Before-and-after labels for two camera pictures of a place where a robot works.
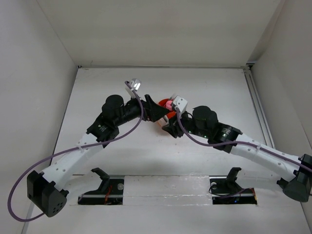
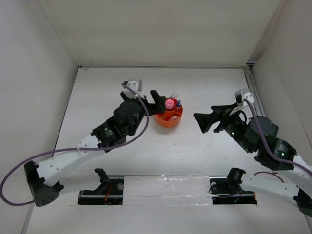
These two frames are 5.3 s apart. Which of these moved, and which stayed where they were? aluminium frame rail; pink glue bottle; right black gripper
Moved: right black gripper
Stayed: pink glue bottle; aluminium frame rail
